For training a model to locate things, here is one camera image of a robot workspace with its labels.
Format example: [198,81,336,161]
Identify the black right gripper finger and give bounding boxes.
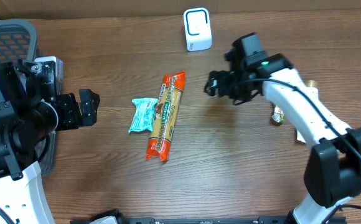
[204,71,223,96]
[224,48,238,70]

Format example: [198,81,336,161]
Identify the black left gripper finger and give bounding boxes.
[80,101,97,126]
[79,89,100,109]

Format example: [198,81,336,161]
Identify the orange spaghetti packet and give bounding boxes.
[146,71,186,162]

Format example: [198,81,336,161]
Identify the green snack packet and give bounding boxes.
[271,104,284,125]

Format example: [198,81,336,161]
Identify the mint green wipes packet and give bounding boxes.
[128,98,158,133]

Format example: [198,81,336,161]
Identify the white tube with gold cap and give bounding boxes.
[296,80,319,144]

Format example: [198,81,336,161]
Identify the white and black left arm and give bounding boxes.
[0,59,100,223]

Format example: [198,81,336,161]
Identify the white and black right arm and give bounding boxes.
[204,50,361,223]

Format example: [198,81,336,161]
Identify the white barcode scanner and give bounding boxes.
[183,7,212,52]

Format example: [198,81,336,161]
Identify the grey plastic shopping basket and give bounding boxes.
[0,19,63,177]

